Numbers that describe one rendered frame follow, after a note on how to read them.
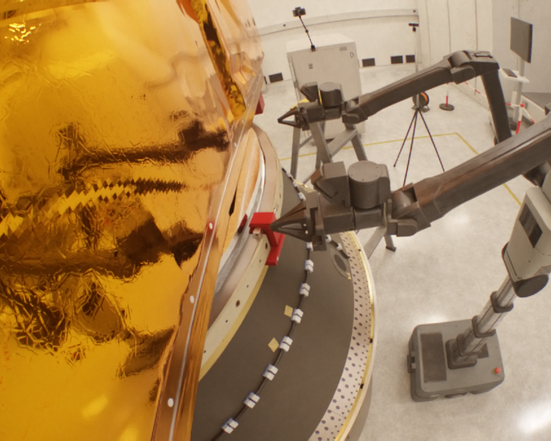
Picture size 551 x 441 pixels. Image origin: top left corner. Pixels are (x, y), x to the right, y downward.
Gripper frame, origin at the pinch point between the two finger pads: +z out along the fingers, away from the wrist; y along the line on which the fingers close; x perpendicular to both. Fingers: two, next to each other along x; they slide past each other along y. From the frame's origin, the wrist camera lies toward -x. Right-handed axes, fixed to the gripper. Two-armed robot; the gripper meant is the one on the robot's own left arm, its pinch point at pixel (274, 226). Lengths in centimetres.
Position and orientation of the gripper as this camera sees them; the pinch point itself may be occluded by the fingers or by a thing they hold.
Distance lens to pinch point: 53.6
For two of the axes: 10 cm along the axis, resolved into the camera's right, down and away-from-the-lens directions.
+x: 2.3, 7.2, 6.6
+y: -0.3, 6.8, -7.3
